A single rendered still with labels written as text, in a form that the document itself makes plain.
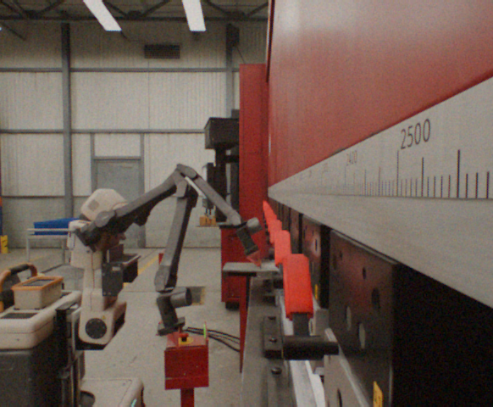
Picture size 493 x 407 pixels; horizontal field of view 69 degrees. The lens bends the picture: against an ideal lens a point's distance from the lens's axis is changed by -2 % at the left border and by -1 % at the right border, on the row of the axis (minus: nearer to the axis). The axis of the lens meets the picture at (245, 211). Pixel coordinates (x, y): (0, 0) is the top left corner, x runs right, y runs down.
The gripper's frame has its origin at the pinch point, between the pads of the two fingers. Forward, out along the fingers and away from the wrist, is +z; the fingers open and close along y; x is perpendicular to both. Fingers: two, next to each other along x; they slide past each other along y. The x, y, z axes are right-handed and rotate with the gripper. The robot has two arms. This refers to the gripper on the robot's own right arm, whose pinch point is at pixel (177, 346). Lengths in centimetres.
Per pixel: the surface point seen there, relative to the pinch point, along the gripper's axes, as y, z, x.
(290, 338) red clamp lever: 23, -40, -109
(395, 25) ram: 30, -57, -119
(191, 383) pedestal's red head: 1.6, 13.3, -4.6
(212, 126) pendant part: 50, -99, 147
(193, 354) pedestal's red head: 5.1, 2.8, -4.6
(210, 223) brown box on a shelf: 34, -17, 278
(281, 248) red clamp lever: 29, -42, -86
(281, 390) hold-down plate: 27, -3, -53
